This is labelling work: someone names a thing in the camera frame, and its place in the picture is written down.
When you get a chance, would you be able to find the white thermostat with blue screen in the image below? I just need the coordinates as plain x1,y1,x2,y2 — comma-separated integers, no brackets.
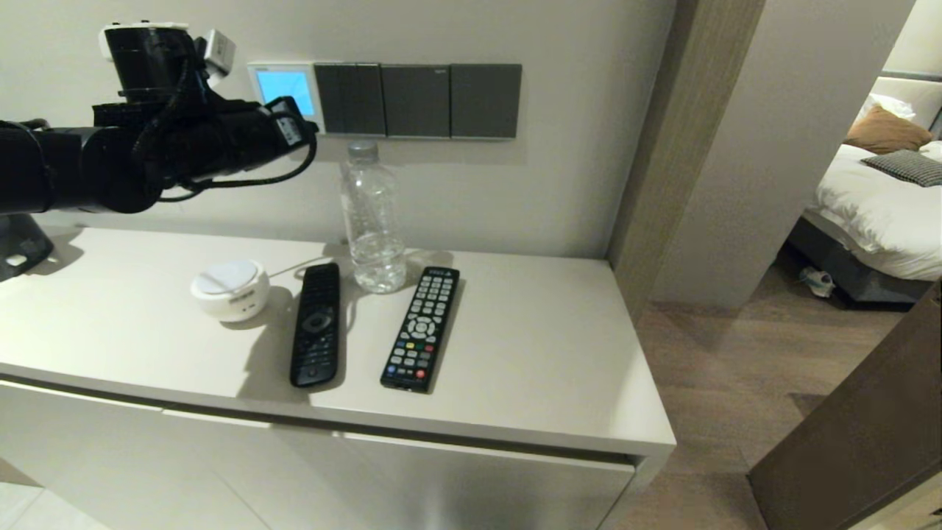
247,61,325,137

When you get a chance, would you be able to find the plain black remote control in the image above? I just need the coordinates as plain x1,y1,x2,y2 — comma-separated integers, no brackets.
289,263,341,389

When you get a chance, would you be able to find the black remote with coloured buttons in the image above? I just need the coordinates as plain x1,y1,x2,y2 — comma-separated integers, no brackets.
380,266,461,393

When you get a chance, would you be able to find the clear plastic water bottle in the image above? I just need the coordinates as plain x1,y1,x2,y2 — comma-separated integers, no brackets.
340,141,407,294

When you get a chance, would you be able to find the white round device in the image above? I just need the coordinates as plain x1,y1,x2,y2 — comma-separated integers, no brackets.
190,259,270,323

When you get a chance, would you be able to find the black slanted stand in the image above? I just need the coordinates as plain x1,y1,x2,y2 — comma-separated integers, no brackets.
0,213,54,283

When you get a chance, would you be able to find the white sideboard cabinet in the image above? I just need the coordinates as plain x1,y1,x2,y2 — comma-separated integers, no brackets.
0,227,676,530

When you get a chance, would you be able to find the wide white cabinet door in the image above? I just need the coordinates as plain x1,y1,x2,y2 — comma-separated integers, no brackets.
163,410,637,530

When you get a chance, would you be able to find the pale slipper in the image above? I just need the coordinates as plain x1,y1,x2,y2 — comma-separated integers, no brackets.
798,266,836,299

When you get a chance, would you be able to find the bed with white duvet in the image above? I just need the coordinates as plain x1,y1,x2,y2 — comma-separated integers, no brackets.
787,140,942,306

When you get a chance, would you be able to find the brown pillow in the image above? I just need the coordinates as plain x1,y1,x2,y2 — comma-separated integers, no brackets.
844,107,934,157

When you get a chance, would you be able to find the checkered pillow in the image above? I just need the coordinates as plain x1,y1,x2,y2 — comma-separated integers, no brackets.
860,151,942,188

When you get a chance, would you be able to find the grey upholstered headboard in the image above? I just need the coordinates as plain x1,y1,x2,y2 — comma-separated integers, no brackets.
872,70,942,141

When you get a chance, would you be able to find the dark brown wooden door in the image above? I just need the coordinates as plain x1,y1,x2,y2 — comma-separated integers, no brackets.
747,280,942,530

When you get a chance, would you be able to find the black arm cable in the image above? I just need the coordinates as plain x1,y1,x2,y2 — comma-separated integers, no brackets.
158,103,319,203

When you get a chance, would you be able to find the grey three-rocker switch plate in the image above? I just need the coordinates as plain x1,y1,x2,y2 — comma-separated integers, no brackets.
314,63,386,138

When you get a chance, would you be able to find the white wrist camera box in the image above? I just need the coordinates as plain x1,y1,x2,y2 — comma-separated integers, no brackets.
202,28,238,78

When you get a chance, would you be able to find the grey single switch plate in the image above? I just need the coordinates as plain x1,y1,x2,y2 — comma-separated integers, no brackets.
450,64,523,141
381,65,451,140

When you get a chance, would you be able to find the wood grain door frame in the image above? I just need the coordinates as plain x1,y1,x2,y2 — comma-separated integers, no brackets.
607,0,766,325

